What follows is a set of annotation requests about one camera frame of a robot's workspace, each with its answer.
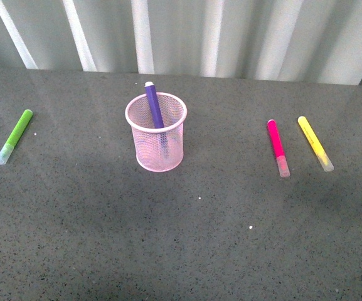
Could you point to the purple highlighter pen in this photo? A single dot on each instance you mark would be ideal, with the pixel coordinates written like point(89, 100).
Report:
point(156, 115)

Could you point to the pink highlighter pen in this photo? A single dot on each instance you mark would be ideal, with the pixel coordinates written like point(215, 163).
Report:
point(278, 148)

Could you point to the pink mesh pen cup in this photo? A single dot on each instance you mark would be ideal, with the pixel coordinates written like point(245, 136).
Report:
point(157, 150)

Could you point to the yellow highlighter pen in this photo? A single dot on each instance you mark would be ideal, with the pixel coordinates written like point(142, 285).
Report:
point(315, 144)

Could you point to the green highlighter pen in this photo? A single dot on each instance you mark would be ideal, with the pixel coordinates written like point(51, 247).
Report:
point(15, 136)

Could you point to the white pleated curtain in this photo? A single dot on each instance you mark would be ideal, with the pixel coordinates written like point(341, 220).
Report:
point(309, 41)

